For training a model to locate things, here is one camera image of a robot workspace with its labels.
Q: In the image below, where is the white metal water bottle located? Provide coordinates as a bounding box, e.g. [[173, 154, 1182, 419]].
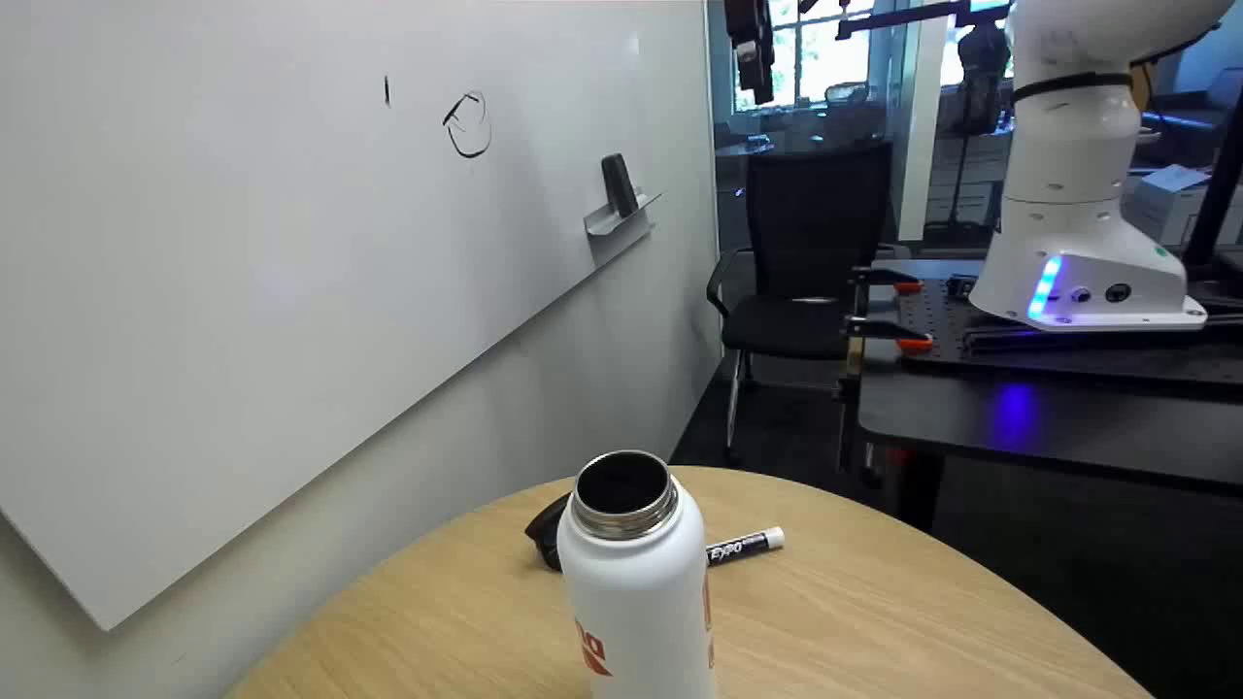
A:
[[556, 451, 720, 699]]

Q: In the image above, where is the black office chair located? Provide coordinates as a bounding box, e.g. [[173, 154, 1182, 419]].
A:
[[707, 145, 888, 451]]

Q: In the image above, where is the upper orange handled clamp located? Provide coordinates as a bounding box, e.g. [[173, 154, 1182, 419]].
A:
[[847, 264, 925, 309]]

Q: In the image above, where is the black whiteboard eraser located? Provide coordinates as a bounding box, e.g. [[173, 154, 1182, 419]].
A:
[[601, 151, 638, 217]]

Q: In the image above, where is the black and white marker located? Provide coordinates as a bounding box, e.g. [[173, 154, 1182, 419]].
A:
[[707, 526, 784, 565]]

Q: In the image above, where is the black bottle lid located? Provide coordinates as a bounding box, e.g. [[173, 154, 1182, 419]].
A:
[[524, 495, 567, 569]]

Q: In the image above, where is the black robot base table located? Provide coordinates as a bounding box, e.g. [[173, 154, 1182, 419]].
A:
[[859, 259, 1243, 492]]

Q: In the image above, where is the orange handled clamp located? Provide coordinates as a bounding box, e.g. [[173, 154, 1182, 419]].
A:
[[847, 264, 925, 309], [847, 318, 931, 370]]

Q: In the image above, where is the white wall whiteboard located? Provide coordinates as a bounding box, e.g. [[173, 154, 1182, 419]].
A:
[[0, 0, 707, 629]]

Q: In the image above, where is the lower orange handled clamp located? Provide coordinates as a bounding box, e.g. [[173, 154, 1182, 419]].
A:
[[847, 318, 931, 370]]

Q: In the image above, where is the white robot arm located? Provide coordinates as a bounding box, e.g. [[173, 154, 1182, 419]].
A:
[[966, 0, 1235, 335]]

